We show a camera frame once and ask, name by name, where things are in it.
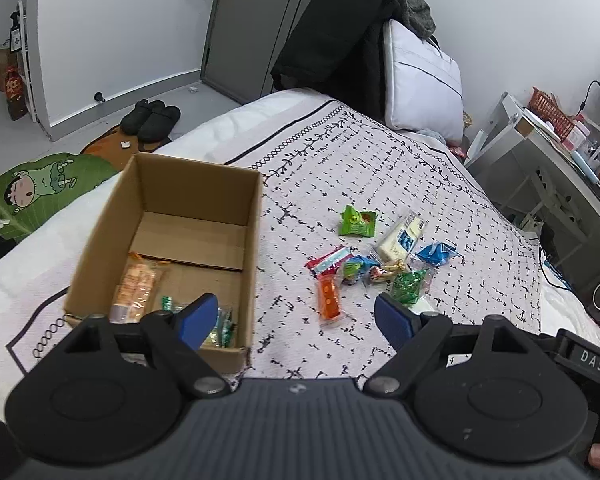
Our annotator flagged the clear green candy packet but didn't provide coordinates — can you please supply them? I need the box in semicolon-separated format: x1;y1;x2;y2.
391;267;433;307

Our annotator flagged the grey knit garment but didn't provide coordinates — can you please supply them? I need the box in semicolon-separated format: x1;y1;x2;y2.
365;0;437;41

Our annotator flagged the red plastic basket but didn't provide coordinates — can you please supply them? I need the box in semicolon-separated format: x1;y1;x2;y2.
526;87;577;141

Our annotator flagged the red white striped snack packet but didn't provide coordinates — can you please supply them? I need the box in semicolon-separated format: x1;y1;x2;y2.
305;245;353;277

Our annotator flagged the white desk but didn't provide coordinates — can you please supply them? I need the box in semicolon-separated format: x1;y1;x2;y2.
462;91;600;311

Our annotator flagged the black jacket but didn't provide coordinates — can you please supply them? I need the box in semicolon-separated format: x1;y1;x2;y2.
271;0;401;121

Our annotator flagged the pink box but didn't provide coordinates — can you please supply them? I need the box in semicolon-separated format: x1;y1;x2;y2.
567;120;591;153

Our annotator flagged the clear gold candy packet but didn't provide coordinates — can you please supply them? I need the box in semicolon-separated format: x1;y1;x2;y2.
369;259;408;285

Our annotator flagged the orange wafer snack packet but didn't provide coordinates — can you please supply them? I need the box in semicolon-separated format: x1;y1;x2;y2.
111;252;171;323

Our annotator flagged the blue green round snack packet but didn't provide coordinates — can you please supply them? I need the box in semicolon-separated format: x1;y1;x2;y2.
341;255;381;287

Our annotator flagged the black cable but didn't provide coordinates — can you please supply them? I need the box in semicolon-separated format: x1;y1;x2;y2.
577;80;600;116

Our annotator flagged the grey wardrobe door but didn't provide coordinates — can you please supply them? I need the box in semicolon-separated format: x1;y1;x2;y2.
200;0;331;106

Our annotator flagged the orange jelly snack packet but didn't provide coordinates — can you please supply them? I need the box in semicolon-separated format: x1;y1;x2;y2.
317;275;348;325

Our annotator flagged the green cartoon cushion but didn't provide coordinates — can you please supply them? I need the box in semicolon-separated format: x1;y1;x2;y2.
0;152;123;241

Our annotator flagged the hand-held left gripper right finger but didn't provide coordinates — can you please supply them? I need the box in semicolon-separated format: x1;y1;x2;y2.
364;292;537;398

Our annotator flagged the black slipper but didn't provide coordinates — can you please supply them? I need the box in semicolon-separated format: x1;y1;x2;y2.
138;105;182;143
120;100;166;135

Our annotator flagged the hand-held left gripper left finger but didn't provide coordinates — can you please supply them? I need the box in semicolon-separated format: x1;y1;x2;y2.
55;292;232;398

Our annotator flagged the white and blue snack packet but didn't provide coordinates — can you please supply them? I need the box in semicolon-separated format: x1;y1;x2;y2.
377;210;426;262

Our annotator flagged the bright green snack packet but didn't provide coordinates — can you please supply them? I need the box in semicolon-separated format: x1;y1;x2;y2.
339;205;378;237

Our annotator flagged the white pillow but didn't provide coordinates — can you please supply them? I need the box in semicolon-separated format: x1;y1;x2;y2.
382;19;465;143

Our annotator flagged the cardboard box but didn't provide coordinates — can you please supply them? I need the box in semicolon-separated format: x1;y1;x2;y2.
62;152;265;376

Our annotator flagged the orange floor rug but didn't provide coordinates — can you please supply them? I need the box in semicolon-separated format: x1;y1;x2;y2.
80;125;173;158

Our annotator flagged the patterned white blanket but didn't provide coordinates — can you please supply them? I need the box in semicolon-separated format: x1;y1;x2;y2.
0;87;600;423

